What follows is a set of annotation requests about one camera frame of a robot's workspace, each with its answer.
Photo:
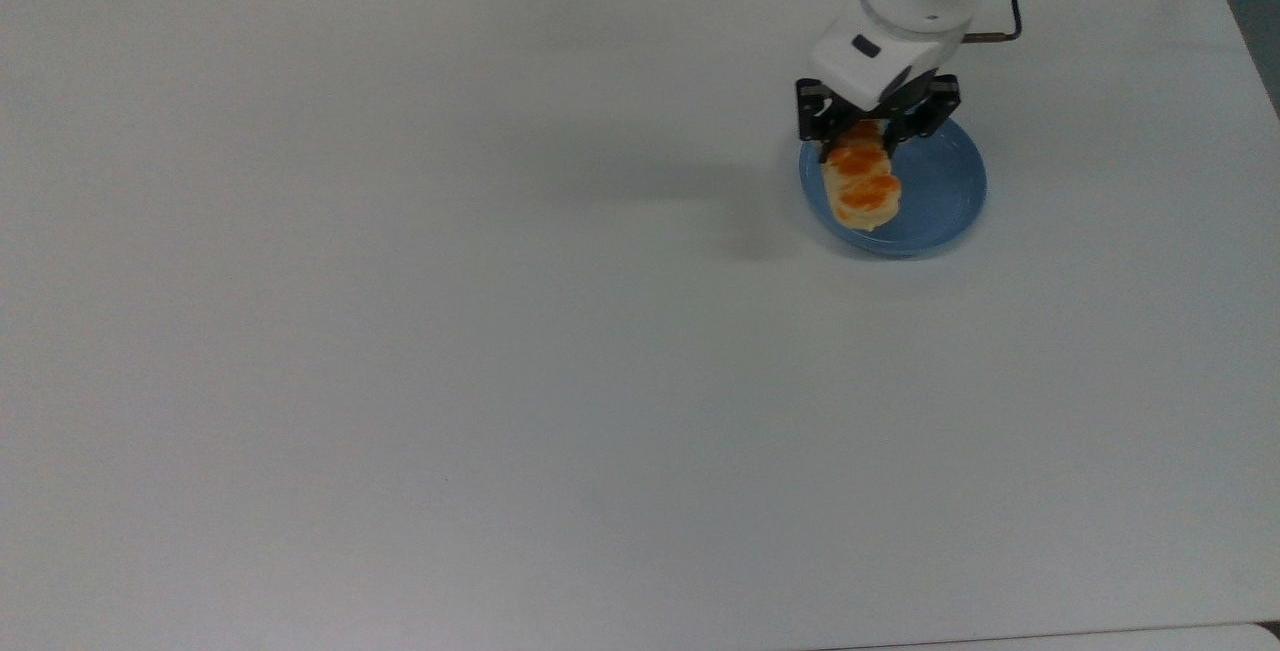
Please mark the blue round plate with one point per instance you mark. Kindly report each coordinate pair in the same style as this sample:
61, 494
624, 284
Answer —
945, 196

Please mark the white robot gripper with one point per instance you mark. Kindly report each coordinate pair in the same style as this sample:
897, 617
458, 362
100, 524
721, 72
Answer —
880, 56

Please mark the white adjacent table edge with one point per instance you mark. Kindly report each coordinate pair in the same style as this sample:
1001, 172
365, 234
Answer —
1100, 639

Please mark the orange glazed bread loaf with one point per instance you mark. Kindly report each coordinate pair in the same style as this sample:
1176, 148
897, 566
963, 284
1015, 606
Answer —
865, 186

